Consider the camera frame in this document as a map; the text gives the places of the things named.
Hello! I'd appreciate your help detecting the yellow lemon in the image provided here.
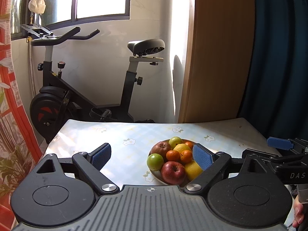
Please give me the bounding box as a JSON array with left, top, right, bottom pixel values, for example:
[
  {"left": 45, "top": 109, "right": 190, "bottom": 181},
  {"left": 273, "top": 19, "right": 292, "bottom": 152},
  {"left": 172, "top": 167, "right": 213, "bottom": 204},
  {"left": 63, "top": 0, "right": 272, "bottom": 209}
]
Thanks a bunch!
[
  {"left": 184, "top": 160, "right": 203, "bottom": 181},
  {"left": 173, "top": 143, "right": 192, "bottom": 154}
]

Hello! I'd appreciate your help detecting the shiny red apple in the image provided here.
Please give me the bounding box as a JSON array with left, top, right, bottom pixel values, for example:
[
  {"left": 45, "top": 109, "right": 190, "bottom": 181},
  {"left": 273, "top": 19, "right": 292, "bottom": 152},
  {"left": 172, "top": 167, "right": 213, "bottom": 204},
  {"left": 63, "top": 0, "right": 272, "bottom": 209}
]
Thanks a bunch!
[{"left": 160, "top": 161, "right": 186, "bottom": 185}]

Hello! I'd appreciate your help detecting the small orange tangerine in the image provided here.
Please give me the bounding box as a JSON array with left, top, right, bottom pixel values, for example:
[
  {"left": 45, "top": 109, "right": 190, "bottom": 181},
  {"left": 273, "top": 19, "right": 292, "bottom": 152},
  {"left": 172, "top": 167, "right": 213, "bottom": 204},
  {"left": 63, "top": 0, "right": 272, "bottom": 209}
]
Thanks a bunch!
[{"left": 166, "top": 150, "right": 181, "bottom": 162}]

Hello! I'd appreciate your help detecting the dark red apple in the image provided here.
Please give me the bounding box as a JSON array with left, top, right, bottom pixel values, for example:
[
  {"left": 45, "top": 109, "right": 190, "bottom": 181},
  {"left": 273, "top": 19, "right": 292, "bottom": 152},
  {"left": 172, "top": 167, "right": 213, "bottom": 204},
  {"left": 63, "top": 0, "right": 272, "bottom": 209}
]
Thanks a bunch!
[{"left": 150, "top": 141, "right": 172, "bottom": 161}]

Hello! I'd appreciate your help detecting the bright green guava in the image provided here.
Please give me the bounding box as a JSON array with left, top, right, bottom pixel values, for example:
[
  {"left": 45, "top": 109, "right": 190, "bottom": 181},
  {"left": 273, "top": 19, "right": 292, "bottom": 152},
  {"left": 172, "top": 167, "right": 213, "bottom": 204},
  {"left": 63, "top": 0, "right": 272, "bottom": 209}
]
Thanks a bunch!
[{"left": 147, "top": 153, "right": 164, "bottom": 171}]

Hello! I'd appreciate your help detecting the gloved right hand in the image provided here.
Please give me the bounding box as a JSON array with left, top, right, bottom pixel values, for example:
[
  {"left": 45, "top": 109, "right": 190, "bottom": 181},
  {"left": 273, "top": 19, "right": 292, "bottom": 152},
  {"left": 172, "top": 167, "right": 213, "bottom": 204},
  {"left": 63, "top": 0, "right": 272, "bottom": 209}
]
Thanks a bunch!
[{"left": 292, "top": 196, "right": 304, "bottom": 228}]

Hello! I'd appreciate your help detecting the dark teal curtain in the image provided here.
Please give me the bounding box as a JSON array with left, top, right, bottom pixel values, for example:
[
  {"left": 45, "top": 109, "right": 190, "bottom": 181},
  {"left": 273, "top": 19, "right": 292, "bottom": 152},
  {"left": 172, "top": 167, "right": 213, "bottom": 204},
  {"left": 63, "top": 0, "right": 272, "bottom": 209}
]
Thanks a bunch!
[{"left": 238, "top": 0, "right": 307, "bottom": 139}]

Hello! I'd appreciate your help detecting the floral plastic tablecloth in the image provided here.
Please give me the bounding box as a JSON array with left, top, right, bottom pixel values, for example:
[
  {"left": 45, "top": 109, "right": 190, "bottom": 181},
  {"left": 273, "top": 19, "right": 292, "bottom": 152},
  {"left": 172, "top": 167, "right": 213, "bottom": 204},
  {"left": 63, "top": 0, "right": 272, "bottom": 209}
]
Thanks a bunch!
[{"left": 42, "top": 117, "right": 297, "bottom": 231}]

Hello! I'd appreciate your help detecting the red floral curtain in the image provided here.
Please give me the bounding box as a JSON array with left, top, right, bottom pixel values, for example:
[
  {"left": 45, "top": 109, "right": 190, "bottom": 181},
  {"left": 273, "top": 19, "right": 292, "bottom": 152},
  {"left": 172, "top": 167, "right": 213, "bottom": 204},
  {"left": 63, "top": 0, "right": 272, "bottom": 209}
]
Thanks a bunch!
[{"left": 1, "top": 0, "right": 42, "bottom": 230}]

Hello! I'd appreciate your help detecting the black exercise bike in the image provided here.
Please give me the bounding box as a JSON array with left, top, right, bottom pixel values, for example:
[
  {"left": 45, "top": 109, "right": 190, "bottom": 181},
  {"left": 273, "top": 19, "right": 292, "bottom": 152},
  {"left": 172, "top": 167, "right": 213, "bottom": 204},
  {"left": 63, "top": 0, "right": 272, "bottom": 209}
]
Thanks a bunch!
[{"left": 20, "top": 23, "right": 166, "bottom": 143}]

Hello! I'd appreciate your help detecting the wooden wardrobe panel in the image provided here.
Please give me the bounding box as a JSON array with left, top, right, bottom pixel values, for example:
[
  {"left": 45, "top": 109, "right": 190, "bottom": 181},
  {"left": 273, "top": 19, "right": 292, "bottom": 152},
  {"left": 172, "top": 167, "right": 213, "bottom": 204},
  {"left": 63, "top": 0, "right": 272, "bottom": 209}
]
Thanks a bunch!
[{"left": 178, "top": 0, "right": 255, "bottom": 123}]

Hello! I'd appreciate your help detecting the white bulb ornament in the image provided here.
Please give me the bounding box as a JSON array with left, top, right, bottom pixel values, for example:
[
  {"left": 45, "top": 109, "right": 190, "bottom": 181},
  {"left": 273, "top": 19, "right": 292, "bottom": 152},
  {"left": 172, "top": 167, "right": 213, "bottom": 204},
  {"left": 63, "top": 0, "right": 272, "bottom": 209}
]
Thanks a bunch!
[{"left": 28, "top": 0, "right": 46, "bottom": 14}]

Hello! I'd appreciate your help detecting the window with dark frame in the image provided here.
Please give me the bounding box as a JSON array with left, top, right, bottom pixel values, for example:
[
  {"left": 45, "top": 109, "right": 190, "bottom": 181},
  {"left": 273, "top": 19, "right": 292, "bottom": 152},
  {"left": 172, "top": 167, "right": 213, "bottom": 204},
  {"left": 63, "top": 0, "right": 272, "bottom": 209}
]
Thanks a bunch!
[{"left": 10, "top": 0, "right": 131, "bottom": 40}]

